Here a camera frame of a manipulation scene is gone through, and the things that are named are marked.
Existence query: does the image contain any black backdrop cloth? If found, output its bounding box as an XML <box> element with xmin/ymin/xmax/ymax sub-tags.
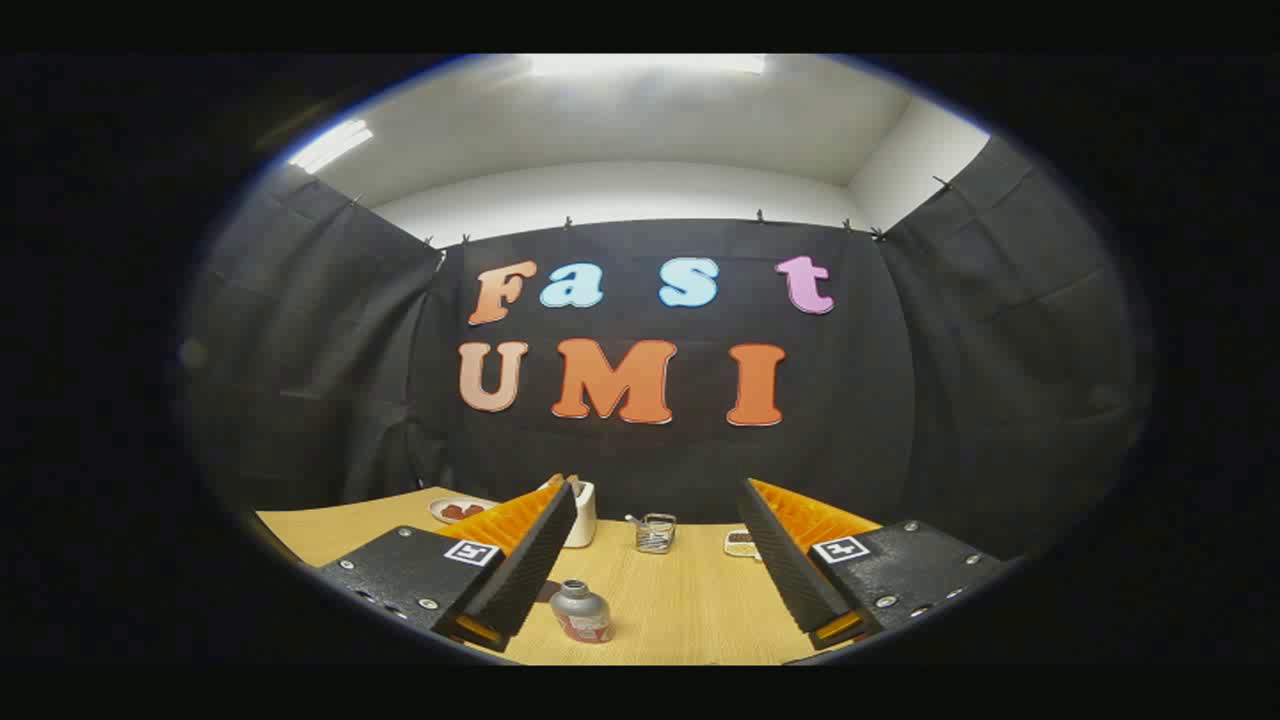
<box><xmin>180</xmin><ymin>135</ymin><xmax>1151</xmax><ymax>561</ymax></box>

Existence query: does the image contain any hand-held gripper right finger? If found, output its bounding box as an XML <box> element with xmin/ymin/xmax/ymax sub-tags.
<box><xmin>737</xmin><ymin>478</ymin><xmax>1006</xmax><ymax>651</ymax></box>

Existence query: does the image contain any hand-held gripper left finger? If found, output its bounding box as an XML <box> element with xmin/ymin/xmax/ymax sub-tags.
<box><xmin>318</xmin><ymin>476</ymin><xmax>581</xmax><ymax>653</ymax></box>

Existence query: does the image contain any silver juice bottle red label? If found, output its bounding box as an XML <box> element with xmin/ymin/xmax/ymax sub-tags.
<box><xmin>549</xmin><ymin>578</ymin><xmax>614</xmax><ymax>644</ymax></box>

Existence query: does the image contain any wooden table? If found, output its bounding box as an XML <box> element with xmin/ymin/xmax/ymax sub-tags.
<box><xmin>255</xmin><ymin>487</ymin><xmax>886</xmax><ymax>666</ymax></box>

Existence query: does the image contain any ceiling light panel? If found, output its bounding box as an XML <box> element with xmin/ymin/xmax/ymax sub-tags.
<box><xmin>288</xmin><ymin>118</ymin><xmax>375</xmax><ymax>175</ymax></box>

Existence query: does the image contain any small white plate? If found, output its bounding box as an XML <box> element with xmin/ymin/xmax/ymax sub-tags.
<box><xmin>430</xmin><ymin>497</ymin><xmax>498</xmax><ymax>525</ymax></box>

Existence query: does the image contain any white cup with knob handle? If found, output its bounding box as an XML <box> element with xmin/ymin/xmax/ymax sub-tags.
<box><xmin>538</xmin><ymin>476</ymin><xmax>598</xmax><ymax>549</ymax></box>

